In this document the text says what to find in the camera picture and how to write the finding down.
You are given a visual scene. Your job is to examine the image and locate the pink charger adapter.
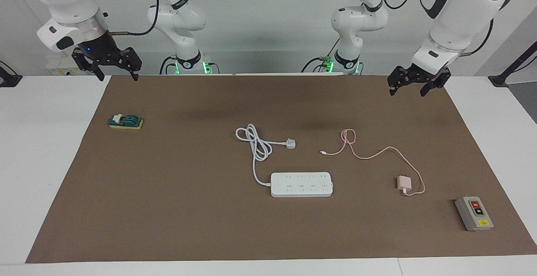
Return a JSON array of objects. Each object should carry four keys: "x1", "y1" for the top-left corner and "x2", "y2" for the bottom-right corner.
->
[{"x1": 397, "y1": 175, "x2": 414, "y2": 196}]

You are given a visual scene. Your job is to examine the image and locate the pink charging cable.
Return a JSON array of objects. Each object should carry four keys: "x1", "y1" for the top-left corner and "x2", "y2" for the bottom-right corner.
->
[{"x1": 320, "y1": 129, "x2": 426, "y2": 197}]

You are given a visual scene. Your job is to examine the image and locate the white box yellow label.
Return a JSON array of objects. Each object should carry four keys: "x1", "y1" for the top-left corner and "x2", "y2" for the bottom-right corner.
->
[{"x1": 45, "y1": 56, "x2": 86, "y2": 76}]

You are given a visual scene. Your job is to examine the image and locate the black table clamp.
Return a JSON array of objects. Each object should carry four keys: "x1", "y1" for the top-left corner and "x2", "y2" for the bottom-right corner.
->
[{"x1": 0, "y1": 61, "x2": 23, "y2": 88}]

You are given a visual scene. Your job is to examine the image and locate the brown table mat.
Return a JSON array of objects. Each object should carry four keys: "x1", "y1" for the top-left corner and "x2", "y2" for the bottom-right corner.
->
[{"x1": 25, "y1": 74, "x2": 537, "y2": 264}]

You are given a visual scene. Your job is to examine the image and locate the grey push button box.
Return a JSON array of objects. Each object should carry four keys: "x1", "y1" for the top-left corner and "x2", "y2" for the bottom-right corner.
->
[{"x1": 455, "y1": 196, "x2": 494, "y2": 232}]

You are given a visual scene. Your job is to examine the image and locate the black base cable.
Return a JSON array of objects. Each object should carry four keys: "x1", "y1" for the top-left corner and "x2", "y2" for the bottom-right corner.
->
[
  {"x1": 159, "y1": 56, "x2": 179, "y2": 75},
  {"x1": 301, "y1": 39, "x2": 340, "y2": 74}
]

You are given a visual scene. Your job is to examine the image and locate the green knife switch yellow base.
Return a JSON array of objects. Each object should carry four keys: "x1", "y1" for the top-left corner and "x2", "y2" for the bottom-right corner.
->
[{"x1": 108, "y1": 114, "x2": 144, "y2": 130}]

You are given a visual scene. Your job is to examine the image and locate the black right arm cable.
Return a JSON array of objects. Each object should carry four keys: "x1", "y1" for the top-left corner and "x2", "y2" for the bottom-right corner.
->
[{"x1": 107, "y1": 0, "x2": 160, "y2": 36}]

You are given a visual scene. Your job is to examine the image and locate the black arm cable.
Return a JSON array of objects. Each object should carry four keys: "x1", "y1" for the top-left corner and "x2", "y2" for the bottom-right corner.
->
[
  {"x1": 375, "y1": 0, "x2": 495, "y2": 56},
  {"x1": 107, "y1": 0, "x2": 160, "y2": 36}
]

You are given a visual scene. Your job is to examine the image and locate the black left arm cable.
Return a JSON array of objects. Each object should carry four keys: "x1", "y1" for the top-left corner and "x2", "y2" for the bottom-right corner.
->
[{"x1": 375, "y1": 0, "x2": 495, "y2": 56}]

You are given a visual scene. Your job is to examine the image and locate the white power cord with plug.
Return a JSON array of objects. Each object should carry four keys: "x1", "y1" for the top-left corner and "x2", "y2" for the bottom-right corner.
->
[{"x1": 235, "y1": 124, "x2": 297, "y2": 186}]

